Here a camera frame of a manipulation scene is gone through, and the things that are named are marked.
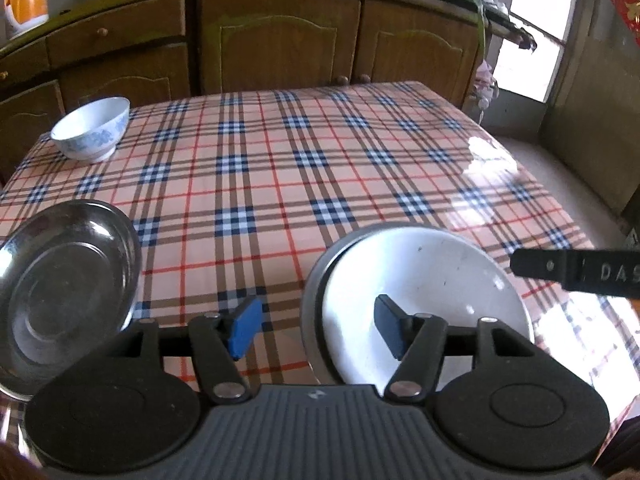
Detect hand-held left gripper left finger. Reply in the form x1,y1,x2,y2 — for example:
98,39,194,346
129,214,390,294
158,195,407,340
117,296,264,405

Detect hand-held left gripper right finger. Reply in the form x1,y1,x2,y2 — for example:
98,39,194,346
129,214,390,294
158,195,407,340
375,294,533,405

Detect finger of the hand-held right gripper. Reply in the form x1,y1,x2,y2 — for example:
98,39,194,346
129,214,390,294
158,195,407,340
511,247,569,289

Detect deep stainless steel bowl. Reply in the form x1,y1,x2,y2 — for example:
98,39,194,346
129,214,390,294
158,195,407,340
300,222,537,386

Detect plain white bowl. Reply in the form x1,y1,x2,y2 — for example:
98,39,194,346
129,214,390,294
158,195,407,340
322,227,536,386

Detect blue patterned white bowl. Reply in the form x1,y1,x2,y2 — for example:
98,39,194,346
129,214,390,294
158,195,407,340
50,96,132,163

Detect beige board panel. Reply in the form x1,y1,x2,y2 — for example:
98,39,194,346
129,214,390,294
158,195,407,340
542,35,640,216

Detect plaid tablecloth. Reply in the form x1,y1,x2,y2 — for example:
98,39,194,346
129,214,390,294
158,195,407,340
0,80,640,466

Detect stainless steel plate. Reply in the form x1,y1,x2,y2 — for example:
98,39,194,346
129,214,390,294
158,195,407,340
0,199,143,402

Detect pink plastic bags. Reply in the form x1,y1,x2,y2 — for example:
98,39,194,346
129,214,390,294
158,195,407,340
474,59,501,123

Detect window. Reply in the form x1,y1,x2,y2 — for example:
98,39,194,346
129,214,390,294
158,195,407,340
492,0,583,106

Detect black gas stove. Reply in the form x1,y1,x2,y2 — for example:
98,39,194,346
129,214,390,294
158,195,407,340
415,0,540,52

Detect green leaf stalk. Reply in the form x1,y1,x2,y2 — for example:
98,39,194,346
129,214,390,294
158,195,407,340
475,2,490,63

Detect wooden two-door cabinet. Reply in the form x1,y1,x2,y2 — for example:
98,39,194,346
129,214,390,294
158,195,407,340
192,0,490,120

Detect orange electric kettle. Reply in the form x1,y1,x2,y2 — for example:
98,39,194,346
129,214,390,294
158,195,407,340
2,0,51,41

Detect red paper wall decoration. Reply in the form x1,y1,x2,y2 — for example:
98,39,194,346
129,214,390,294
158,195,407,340
611,0,640,47

